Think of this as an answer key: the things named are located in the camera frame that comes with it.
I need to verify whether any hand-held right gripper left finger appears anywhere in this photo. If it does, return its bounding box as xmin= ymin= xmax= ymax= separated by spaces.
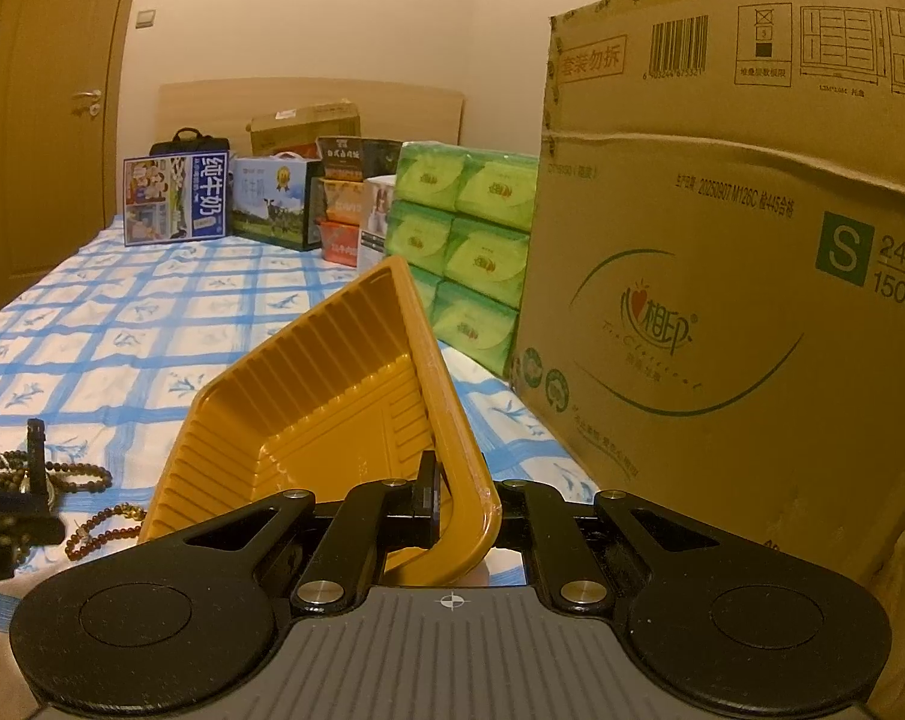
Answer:
xmin=133 ymin=454 xmax=442 ymax=616

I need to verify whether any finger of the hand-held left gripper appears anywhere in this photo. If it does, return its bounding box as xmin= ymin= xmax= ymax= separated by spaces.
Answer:
xmin=25 ymin=420 xmax=50 ymax=517

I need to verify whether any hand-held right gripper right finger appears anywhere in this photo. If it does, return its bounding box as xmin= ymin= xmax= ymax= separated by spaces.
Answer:
xmin=492 ymin=476 xmax=769 ymax=616

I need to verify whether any long dark bead necklace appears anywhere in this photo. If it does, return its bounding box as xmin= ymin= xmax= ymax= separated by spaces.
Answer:
xmin=0 ymin=450 xmax=115 ymax=500

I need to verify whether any brown bead bracelet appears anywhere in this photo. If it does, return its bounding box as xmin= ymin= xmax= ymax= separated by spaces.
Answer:
xmin=64 ymin=502 xmax=148 ymax=563

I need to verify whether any yellow plastic tray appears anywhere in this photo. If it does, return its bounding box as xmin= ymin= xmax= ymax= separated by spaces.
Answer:
xmin=137 ymin=255 xmax=503 ymax=587

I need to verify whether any blue checked bed sheet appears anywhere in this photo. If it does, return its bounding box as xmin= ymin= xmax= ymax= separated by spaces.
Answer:
xmin=0 ymin=221 xmax=600 ymax=638

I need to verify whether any stack of green tissue packs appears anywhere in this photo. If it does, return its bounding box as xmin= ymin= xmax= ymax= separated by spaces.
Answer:
xmin=383 ymin=141 xmax=541 ymax=382

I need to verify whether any red snack box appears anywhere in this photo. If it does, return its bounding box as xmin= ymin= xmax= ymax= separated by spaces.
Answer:
xmin=316 ymin=219 xmax=364 ymax=269

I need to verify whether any white product box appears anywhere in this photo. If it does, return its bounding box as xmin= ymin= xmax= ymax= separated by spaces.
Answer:
xmin=358 ymin=174 xmax=398 ymax=271

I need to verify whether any blue milk carton box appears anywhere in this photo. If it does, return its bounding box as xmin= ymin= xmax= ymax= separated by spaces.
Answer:
xmin=122 ymin=152 xmax=233 ymax=248

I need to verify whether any large printed cardboard box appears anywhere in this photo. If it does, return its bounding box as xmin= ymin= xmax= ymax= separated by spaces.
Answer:
xmin=508 ymin=0 xmax=905 ymax=595

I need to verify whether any orange snack box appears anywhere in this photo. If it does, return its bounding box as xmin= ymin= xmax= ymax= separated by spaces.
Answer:
xmin=310 ymin=176 xmax=373 ymax=230

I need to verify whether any wooden door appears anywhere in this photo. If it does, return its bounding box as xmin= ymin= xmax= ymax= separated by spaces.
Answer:
xmin=0 ymin=0 xmax=149 ymax=316

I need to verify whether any green white milk gift box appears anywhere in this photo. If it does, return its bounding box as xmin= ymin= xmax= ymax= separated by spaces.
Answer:
xmin=229 ymin=152 xmax=326 ymax=252

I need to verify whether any black bag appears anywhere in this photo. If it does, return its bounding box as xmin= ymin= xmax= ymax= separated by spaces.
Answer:
xmin=149 ymin=129 xmax=230 ymax=161

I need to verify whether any dark snack box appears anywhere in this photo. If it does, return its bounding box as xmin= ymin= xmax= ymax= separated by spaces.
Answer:
xmin=316 ymin=136 xmax=403 ymax=182

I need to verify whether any small brown cardboard box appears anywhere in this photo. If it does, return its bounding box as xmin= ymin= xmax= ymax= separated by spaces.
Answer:
xmin=248 ymin=103 xmax=364 ymax=158

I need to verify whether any wooden headboard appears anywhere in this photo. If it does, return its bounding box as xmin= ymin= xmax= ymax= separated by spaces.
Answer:
xmin=156 ymin=77 xmax=466 ymax=166

